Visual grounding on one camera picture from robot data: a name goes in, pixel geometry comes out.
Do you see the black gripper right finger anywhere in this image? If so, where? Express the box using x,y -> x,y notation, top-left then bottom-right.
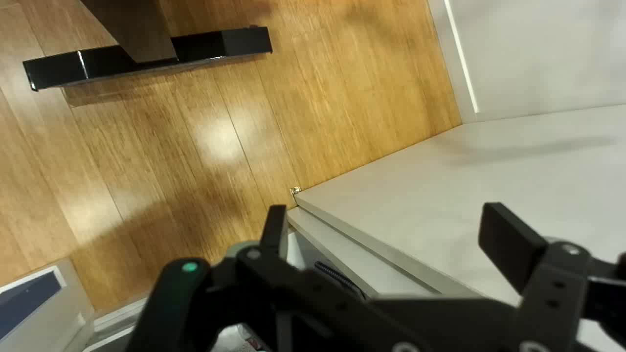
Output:
477,201 -> 626,352

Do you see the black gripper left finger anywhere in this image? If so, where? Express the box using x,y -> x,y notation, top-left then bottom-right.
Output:
220,203 -> 406,352

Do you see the white robot mounting table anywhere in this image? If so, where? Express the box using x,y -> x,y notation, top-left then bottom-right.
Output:
285,103 -> 626,352

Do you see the black bar desk foot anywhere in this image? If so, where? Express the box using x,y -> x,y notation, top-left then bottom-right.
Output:
21,25 -> 273,93

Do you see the brown wooden desk leg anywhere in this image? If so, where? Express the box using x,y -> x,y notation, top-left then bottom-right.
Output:
79,0 -> 179,64

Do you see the white box with blue panel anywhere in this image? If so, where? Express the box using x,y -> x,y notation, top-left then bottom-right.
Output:
0,258 -> 95,352

